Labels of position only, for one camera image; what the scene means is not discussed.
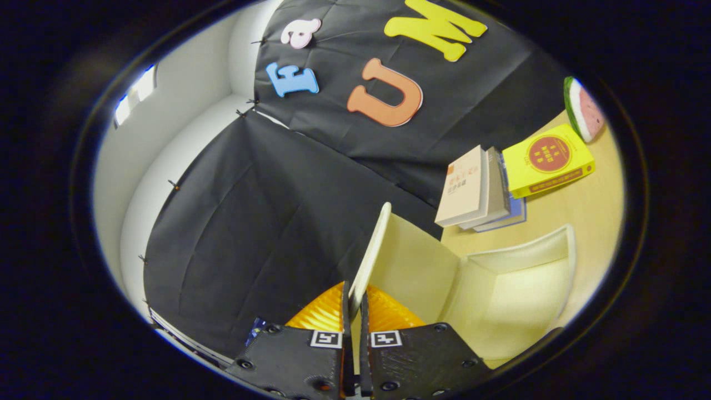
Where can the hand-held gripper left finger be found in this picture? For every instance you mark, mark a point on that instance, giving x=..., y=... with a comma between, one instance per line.
x=294, y=361

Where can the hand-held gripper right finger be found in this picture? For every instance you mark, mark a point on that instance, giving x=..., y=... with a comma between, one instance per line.
x=416, y=361

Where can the cream storage box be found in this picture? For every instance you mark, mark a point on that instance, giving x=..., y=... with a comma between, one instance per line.
x=500, y=294

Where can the blue book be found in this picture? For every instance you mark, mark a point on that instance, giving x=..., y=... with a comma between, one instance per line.
x=516, y=214

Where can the beige book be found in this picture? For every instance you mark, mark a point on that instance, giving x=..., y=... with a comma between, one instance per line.
x=461, y=186

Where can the yellow book with red circle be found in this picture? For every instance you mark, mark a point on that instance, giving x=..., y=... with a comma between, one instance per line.
x=547, y=161

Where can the watermelon slice plush toy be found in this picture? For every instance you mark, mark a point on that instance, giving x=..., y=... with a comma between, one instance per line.
x=586, y=111

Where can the long ceiling light panel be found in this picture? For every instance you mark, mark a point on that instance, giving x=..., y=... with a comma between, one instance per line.
x=136, y=94

